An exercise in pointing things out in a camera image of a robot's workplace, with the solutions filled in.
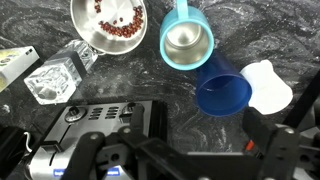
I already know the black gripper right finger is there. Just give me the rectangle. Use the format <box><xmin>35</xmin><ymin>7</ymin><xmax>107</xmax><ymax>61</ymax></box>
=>
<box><xmin>242</xmin><ymin>106</ymin><xmax>302</xmax><ymax>180</ymax></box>

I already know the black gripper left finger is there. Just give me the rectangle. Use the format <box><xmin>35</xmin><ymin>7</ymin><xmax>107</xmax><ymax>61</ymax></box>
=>
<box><xmin>61</xmin><ymin>103</ymin><xmax>188</xmax><ymax>180</ymax></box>

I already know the dark blue plastic cup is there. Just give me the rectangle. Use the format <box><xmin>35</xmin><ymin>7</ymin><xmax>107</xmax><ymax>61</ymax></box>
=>
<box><xmin>195</xmin><ymin>49</ymin><xmax>254</xmax><ymax>118</ymax></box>

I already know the stainless steel toaster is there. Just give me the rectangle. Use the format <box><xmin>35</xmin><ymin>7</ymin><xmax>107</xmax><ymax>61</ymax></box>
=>
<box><xmin>6</xmin><ymin>99</ymin><xmax>168</xmax><ymax>180</ymax></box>

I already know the white lid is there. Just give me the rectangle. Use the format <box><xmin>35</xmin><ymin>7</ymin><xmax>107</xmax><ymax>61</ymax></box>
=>
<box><xmin>239</xmin><ymin>59</ymin><xmax>295</xmax><ymax>116</ymax></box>

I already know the clear acrylic grinder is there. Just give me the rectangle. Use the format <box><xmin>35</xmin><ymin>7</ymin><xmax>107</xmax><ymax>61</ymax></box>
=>
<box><xmin>23</xmin><ymin>38</ymin><xmax>100</xmax><ymax>106</ymax></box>

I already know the stainless steel bowl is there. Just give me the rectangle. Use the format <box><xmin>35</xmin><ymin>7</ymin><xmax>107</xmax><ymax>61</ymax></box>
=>
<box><xmin>69</xmin><ymin>0</ymin><xmax>150</xmax><ymax>56</ymax></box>

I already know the tea box carton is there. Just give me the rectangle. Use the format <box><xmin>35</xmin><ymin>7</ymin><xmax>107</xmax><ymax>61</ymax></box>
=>
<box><xmin>0</xmin><ymin>45</ymin><xmax>41</xmax><ymax>94</ymax></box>

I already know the red beans heap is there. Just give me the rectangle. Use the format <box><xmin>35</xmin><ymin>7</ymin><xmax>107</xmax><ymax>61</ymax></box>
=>
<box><xmin>93</xmin><ymin>0</ymin><xmax>145</xmax><ymax>39</ymax></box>

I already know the light blue steel-lined mug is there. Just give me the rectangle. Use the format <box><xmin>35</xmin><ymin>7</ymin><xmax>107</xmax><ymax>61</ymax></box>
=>
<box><xmin>158</xmin><ymin>0</ymin><xmax>215</xmax><ymax>72</ymax></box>

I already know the white cable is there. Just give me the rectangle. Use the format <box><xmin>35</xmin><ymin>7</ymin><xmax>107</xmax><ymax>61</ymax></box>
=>
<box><xmin>22</xmin><ymin>131</ymin><xmax>35</xmax><ymax>155</ymax></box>

